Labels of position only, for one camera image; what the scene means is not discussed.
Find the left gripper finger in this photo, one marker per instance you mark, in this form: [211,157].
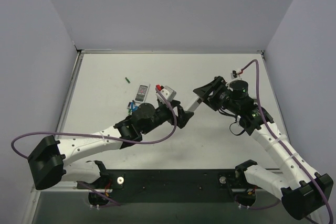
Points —
[178,108]
[183,118]

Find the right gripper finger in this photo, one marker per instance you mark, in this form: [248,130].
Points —
[205,99]
[205,91]

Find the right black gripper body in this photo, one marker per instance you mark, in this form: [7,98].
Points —
[213,92]

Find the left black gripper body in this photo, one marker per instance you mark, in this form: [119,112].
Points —
[175,113]

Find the red and white remote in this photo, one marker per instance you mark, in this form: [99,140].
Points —
[194,104]

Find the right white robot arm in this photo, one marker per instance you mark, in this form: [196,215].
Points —
[301,189]

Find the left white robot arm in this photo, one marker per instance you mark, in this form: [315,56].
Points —
[77,150]

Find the grey and white remote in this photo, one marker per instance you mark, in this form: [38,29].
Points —
[142,93]

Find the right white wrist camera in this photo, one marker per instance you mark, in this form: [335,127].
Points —
[236,74]

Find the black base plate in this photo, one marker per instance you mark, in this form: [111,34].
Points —
[171,185]

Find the aluminium rail frame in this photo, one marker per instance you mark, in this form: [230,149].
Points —
[46,162]

